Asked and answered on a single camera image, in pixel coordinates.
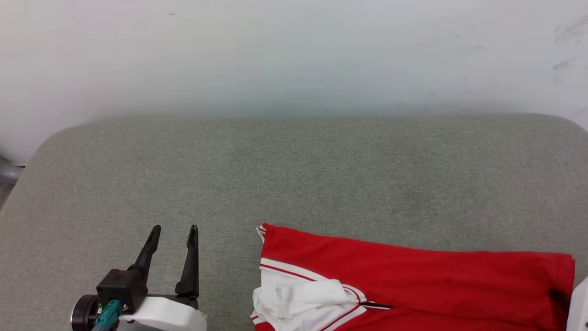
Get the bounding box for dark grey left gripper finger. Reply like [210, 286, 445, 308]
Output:
[128, 225, 162, 277]
[175, 225, 200, 297]

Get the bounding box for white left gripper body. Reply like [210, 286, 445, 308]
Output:
[119, 293, 208, 331]

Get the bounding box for red and white polo shirt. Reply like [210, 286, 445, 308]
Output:
[250, 223, 576, 331]

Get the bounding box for grey fabric sofa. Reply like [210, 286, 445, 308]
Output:
[0, 113, 588, 331]

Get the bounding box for teal camera cable connector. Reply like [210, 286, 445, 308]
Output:
[93, 300, 124, 331]

